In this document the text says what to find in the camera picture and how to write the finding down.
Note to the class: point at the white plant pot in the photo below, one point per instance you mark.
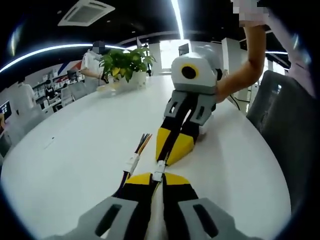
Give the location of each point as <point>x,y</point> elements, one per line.
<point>138,80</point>

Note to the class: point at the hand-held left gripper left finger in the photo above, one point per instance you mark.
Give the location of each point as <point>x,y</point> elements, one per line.
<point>117,215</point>

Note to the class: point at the grey mesh office chair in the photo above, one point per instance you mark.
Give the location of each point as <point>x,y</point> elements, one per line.
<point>287,125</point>

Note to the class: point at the ceiling air conditioner vent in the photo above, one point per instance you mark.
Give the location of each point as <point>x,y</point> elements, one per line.
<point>86,12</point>

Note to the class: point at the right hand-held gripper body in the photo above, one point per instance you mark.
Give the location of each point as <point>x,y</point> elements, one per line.
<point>197,75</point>

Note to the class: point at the green potted plant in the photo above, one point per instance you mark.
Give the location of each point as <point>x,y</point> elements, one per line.
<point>125,61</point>

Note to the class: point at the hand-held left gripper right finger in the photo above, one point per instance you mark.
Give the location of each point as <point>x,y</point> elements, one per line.
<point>190,215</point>

